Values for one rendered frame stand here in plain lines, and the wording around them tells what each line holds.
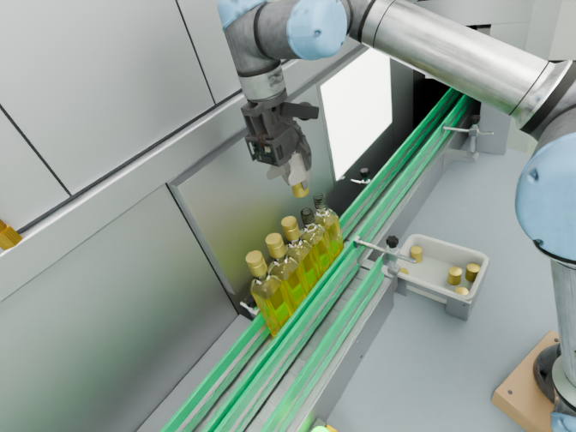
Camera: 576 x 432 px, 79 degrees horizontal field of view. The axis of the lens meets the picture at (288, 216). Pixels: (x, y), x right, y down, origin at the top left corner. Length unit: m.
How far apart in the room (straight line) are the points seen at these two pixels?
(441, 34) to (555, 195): 0.27
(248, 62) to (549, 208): 0.44
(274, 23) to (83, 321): 0.58
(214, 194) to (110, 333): 0.33
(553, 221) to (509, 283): 0.74
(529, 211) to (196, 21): 0.61
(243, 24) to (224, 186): 0.33
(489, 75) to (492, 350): 0.69
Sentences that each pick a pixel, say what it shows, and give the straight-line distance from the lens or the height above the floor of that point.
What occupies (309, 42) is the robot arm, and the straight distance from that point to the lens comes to 0.50.
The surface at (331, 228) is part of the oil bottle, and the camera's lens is 0.86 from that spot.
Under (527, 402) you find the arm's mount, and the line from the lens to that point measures 0.94.
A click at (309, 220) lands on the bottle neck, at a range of 0.80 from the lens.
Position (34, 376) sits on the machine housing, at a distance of 0.76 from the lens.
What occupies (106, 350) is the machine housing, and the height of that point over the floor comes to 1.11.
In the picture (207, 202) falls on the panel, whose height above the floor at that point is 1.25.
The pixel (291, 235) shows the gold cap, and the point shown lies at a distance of 0.76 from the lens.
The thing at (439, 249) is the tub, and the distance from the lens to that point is 1.14.
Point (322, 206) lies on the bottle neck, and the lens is 0.83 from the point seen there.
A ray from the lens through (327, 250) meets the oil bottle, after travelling 0.87.
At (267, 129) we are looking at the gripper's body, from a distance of 0.62.
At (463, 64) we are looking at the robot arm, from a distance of 0.56.
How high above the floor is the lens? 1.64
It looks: 39 degrees down
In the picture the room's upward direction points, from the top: 17 degrees counter-clockwise
